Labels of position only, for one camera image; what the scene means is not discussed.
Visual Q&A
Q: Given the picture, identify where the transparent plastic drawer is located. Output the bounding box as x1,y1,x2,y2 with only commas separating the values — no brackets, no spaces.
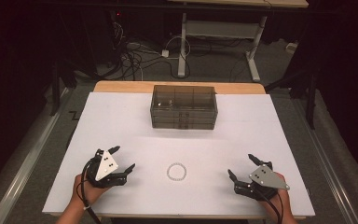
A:
151,120,216,131

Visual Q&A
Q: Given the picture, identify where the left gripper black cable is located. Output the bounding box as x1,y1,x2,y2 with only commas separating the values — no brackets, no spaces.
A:
76,157,103,224

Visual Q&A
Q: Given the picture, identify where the wooden table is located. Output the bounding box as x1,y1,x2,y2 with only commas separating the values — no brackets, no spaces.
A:
48,80,307,220

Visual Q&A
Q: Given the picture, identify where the smoky transparent drawer cabinet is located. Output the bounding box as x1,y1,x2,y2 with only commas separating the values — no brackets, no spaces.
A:
149,84,219,131

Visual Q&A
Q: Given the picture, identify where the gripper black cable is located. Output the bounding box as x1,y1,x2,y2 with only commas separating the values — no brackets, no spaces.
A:
76,157,103,224
255,186,285,224

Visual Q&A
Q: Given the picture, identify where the tangle of floor cables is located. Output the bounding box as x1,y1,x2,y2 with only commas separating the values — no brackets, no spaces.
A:
105,18,194,82

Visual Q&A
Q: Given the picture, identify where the black metal stand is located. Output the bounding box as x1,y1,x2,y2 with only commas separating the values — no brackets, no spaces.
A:
48,59,78,117
265,69,318,130

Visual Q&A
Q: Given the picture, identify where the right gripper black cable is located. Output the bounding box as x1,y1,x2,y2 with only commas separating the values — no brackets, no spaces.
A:
255,186,285,224

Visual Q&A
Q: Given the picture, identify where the person's left hand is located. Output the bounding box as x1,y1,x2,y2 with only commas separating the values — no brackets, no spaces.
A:
72,172,110,208

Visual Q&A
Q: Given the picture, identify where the metal floor rail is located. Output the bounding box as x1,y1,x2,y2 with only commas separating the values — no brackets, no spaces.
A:
292,99,358,224
0,88,71,224

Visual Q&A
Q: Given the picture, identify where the white-framed desk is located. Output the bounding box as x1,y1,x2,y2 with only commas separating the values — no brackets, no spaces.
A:
167,0,310,82

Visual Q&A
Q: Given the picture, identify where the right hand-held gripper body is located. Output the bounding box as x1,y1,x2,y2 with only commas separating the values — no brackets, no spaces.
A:
233,161,291,202

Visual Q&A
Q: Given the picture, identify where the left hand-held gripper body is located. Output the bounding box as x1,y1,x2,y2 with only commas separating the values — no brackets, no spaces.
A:
85,148,129,189

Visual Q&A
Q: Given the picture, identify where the person's right hand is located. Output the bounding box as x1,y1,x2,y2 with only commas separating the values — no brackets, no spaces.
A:
258,172,294,218

